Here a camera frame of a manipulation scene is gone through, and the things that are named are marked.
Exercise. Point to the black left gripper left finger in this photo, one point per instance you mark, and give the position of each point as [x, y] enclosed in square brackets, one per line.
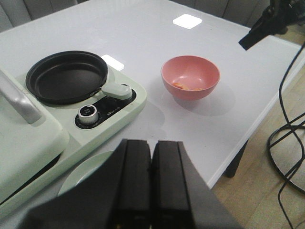
[115, 196]

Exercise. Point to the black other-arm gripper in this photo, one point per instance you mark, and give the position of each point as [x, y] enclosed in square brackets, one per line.
[275, 20]

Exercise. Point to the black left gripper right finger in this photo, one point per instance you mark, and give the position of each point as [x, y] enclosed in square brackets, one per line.
[180, 197]

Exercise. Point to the pink bowl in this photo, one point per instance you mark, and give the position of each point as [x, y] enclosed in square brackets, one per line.
[193, 71]

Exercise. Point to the green breakfast maker lid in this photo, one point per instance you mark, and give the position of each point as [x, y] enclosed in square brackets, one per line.
[30, 137]

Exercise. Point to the orange shrimp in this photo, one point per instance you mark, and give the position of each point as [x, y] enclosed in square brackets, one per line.
[185, 87]

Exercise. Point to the light green round plate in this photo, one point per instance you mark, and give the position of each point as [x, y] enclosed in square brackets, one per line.
[84, 170]

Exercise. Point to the left silver control knob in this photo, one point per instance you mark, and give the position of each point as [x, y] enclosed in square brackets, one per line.
[88, 114]

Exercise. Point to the black round floor stand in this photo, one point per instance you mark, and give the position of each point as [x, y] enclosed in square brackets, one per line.
[285, 148]

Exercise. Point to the black round frying pan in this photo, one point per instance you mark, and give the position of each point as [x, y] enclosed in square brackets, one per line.
[71, 77]

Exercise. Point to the left grey upholstered chair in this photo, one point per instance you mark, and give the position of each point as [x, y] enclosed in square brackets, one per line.
[14, 13]

